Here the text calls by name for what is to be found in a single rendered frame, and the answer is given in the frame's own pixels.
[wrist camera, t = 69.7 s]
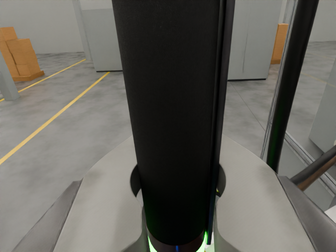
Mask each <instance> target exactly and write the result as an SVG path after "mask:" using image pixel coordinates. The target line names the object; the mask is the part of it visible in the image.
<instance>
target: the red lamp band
mask: <svg viewBox="0 0 336 252"><path fill-rule="evenodd" d="M206 222H207V217H206V220H205V226H204V228H203V230H202V232H201V233H200V235H199V236H198V237H197V238H195V239H194V240H192V241H190V242H188V243H185V244H179V245H173V244H167V243H164V242H162V241H160V240H158V239H157V238H155V237H154V236H153V235H152V233H151V232H150V230H149V229H148V226H147V221H146V227H147V234H148V238H149V241H150V243H151V245H152V246H153V248H154V249H155V250H156V251H157V252H196V251H197V250H198V249H199V248H200V247H201V245H202V244H203V242H204V239H205V235H206Z"/></svg>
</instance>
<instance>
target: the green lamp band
mask: <svg viewBox="0 0 336 252"><path fill-rule="evenodd" d="M148 240H149V239H148ZM149 246H150V251H151V252H157V251H156V250H155V249H154V248H153V247H152V245H151V243H150V240H149ZM204 249H205V238H204V241H203V243H202V246H201V247H200V249H199V250H198V251H197V252H204Z"/></svg>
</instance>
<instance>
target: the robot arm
mask: <svg viewBox="0 0 336 252"><path fill-rule="evenodd" d="M140 189H141V183H140V177H139V170H138V164H137V157H136V151H135V145H134V138H133V135H132V136H130V137H129V138H128V139H126V140H125V141H124V142H122V143H121V144H119V145H118V146H117V147H115V148H114V149H113V150H111V151H110V152H109V153H107V154H106V155H105V156H104V157H102V158H101V159H100V160H99V161H98V162H97V163H96V164H95V165H93V166H92V167H91V169H90V170H89V171H88V172H87V173H86V174H85V175H84V176H83V178H82V179H81V180H78V181H73V182H72V183H71V184H70V185H69V186H68V188H67V189H66V190H65V191H64V192H63V193H62V194H61V195H60V197H59V198H58V199H57V200H56V201H55V202H54V203H53V204H52V206H51V207H50V208H49V209H48V210H47V211H46V212H45V214H44V215H43V216H42V217H41V218H40V219H39V220H38V221H37V223H36V224H35V225H34V226H33V227H32V228H31V229H30V231H29V232H28V233H27V234H26V235H25V236H24V237H23V238H22V240H21V241H20V242H19V243H18V244H17V245H16V247H15V248H14V249H13V250H12V252H147V237H146V228H145V222H144V216H143V210H142V204H141V203H140V201H139V200H138V199H137V194H138V192H139V190H140ZM217 189H218V191H219V193H220V195H221V197H220V198H219V199H218V201H217V203H216V211H215V221H214V231H213V236H214V252H336V223H335V222H334V221H333V220H332V219H331V218H330V217H329V216H328V215H327V214H326V213H325V212H323V211H322V210H321V209H320V208H319V207H318V206H317V205H316V204H315V203H314V202H313V201H312V200H311V199H310V198H309V197H308V196H307V195H306V194H305V193H304V192H303V191H301V190H300V189H299V188H298V187H297V186H296V185H295V184H294V183H293V182H292V181H291V180H290V179H289V178H288V177H287V176H283V175H278V174H277V173H276V172H275V171H274V170H273V169H272V168H270V167H269V166H268V165H267V164H266V163H265V162H264V161H263V160H261V159H260V158H259V157H258V156H256V155H255V154H254V153H252V152H251V151H249V150H248V149H246V148H245V147H243V146H241V145H240V144H238V143H237V142H235V141H233V140H232V139H230V138H229V137H227V136H225V135H224V134H222V138H221V148H220V158H219V168H218V178H217Z"/></svg>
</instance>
